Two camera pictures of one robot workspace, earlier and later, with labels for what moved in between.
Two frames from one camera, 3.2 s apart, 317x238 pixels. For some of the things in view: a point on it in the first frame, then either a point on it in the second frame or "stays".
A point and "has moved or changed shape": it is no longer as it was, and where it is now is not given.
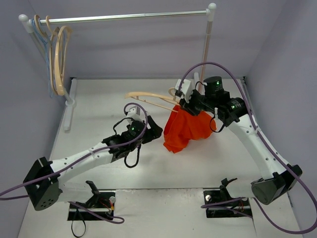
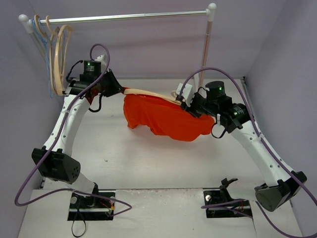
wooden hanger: (50, 34) stays
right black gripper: (189, 105) stays
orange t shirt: (181, 127) has moved or changed shape
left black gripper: (150, 129) → (109, 83)
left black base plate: (102, 203) stays
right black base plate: (243, 206) stays
